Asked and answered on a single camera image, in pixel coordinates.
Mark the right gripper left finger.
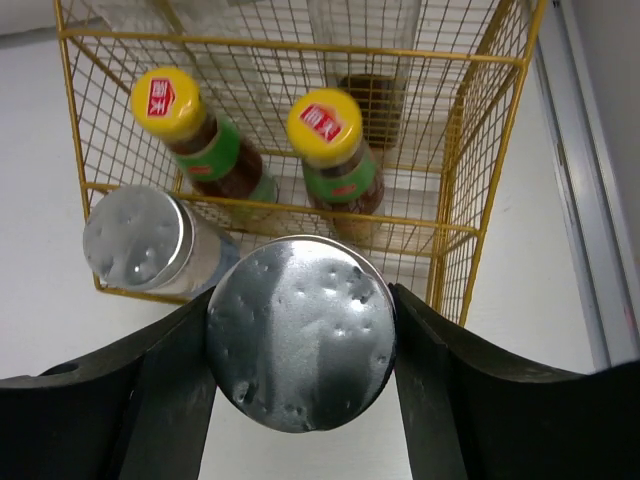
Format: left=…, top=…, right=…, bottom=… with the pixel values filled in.
left=1, top=293, right=216, bottom=479

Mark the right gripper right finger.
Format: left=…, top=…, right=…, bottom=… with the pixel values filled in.
left=391, top=284, right=639, bottom=479

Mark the silver lid shaker jar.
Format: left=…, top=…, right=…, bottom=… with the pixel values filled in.
left=83, top=185, right=240, bottom=298
left=206, top=235, right=396, bottom=434

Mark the clear glass oil bottle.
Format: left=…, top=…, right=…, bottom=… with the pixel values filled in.
left=91, top=1, right=269, bottom=132

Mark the dark liquid glass bottle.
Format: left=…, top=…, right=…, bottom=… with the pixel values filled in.
left=307, top=1, right=421, bottom=154

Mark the yellow wire rack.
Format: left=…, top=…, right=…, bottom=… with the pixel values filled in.
left=54, top=1, right=545, bottom=323

